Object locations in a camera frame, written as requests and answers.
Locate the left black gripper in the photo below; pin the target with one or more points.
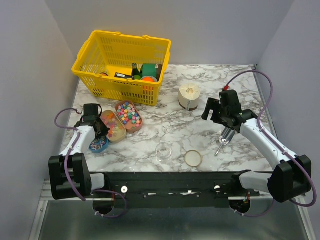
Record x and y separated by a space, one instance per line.
105 130

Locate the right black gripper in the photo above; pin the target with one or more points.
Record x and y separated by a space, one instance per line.
213 104

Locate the blue tray of striped candies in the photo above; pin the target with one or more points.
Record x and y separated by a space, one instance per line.
99 145

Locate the silver metal scoop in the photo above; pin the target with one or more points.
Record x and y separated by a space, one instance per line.
225 138

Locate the beige tray of gummy candies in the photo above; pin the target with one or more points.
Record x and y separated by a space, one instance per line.
117 131

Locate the pink tray of star candies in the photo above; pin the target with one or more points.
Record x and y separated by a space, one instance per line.
129 116

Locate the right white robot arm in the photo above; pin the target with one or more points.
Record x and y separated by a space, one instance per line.
292 174

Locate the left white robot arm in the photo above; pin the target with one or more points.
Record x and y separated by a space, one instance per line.
69 173

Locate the black rectangular pack in basket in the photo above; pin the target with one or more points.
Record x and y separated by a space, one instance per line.
122 76

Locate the wrapped toilet paper roll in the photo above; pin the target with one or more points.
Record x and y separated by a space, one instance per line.
189 96

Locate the gold rimmed jar lid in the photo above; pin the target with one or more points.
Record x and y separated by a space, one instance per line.
193 158

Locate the green glass bottle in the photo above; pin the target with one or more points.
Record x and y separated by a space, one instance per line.
136 75

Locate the yellow plastic shopping basket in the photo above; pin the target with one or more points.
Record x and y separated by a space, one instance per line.
114 52

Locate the orange ball in basket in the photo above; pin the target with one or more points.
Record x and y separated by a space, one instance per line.
150 79

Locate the clear glass jar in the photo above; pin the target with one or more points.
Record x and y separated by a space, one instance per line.
163 152

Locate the green box in basket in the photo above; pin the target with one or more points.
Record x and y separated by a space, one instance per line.
151 70

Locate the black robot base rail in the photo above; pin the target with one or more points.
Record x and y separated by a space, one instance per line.
171 189

